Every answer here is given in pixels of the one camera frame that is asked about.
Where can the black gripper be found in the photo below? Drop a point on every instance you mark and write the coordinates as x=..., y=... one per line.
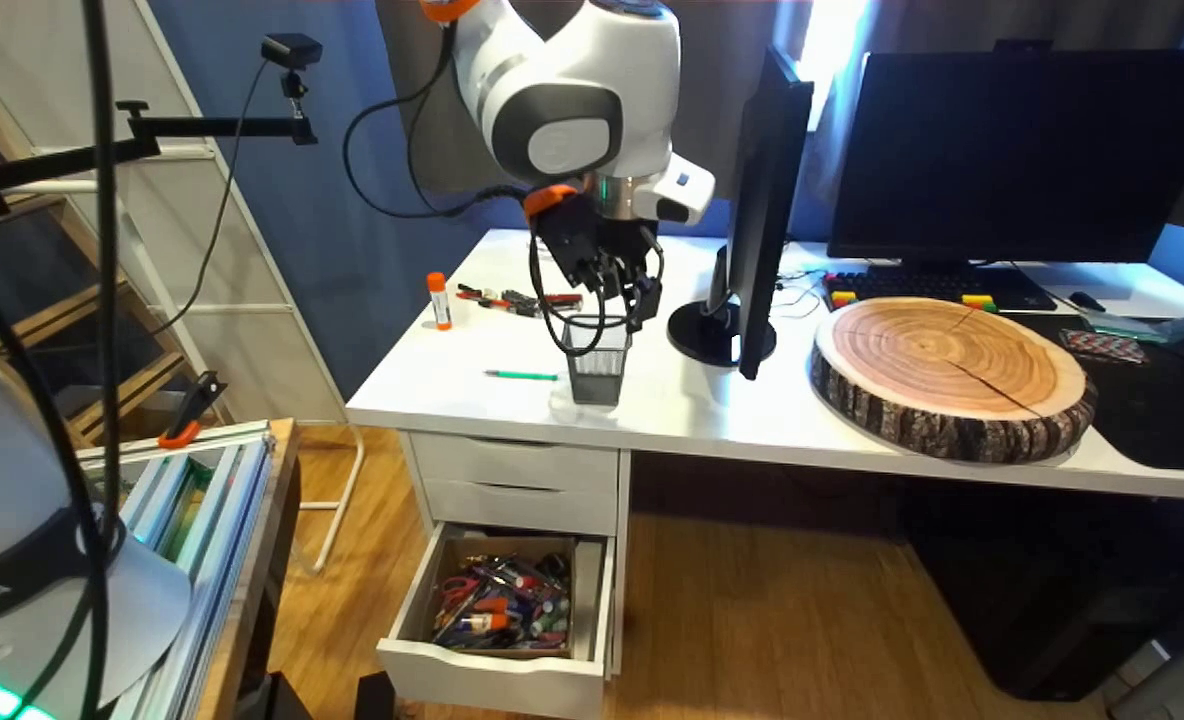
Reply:
x=594, y=242

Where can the grey metal mesh basket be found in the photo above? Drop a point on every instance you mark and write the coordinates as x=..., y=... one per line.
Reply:
x=596, y=367

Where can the green pen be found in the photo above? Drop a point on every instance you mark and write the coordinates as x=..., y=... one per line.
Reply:
x=521, y=377

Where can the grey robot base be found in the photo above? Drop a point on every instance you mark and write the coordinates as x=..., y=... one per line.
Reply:
x=46, y=585

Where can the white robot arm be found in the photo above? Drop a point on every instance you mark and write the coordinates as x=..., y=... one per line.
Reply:
x=565, y=92

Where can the white closed desk drawer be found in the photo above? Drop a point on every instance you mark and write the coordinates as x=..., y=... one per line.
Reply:
x=518, y=482

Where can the white open desk drawer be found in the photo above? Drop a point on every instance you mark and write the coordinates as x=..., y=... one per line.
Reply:
x=496, y=664

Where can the dark bin under desk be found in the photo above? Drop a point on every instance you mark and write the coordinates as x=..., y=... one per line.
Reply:
x=1058, y=600

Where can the black desk mat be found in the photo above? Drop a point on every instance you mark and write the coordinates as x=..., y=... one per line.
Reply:
x=1154, y=401

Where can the black slim computer monitor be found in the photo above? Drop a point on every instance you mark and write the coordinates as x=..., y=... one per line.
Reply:
x=757, y=215

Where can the orange capped glue bottle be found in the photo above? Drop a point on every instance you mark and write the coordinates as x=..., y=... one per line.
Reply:
x=440, y=304

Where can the black keyboard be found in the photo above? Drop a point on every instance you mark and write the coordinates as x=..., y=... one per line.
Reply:
x=939, y=286

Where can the round wood slice cushion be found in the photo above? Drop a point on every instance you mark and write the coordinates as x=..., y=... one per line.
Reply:
x=953, y=383

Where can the black webcam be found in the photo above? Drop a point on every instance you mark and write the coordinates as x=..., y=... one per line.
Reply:
x=293, y=54

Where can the black wide computer monitor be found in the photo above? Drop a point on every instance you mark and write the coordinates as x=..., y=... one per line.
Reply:
x=1033, y=155

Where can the orange black clamp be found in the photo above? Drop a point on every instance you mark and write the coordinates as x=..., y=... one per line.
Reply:
x=194, y=409

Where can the black computer mouse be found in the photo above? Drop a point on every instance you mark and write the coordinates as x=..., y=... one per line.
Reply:
x=1085, y=301

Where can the wooden cart with folders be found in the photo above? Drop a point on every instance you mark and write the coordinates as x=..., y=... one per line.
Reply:
x=217, y=535

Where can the white metal rack frame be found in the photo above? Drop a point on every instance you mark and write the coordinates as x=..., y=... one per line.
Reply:
x=217, y=264

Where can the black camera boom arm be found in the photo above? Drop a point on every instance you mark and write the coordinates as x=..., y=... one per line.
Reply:
x=194, y=130

